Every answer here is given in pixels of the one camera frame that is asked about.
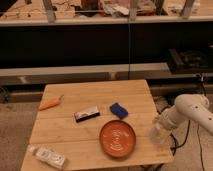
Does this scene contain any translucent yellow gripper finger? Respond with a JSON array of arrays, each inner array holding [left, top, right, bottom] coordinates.
[[157, 129, 171, 142]]

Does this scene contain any white ceramic cup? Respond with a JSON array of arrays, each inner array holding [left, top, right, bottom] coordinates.
[[149, 123, 170, 144]]

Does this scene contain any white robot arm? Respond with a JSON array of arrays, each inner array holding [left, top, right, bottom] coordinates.
[[155, 94, 213, 142]]

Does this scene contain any orange ceramic bowl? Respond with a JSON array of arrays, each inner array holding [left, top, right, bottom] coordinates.
[[99, 120, 136, 158]]

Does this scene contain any blue sponge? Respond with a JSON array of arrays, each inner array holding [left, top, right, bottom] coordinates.
[[110, 103, 128, 119]]

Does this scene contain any black tray on shelf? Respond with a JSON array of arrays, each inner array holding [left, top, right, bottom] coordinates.
[[167, 49, 213, 74]]

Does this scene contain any orange toy carrot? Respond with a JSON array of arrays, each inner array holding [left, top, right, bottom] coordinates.
[[39, 96, 63, 111]]

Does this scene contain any black power cable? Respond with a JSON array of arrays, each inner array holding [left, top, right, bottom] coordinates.
[[158, 105, 207, 171]]

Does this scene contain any blue hanging cable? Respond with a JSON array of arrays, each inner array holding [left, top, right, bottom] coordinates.
[[127, 20, 132, 81]]

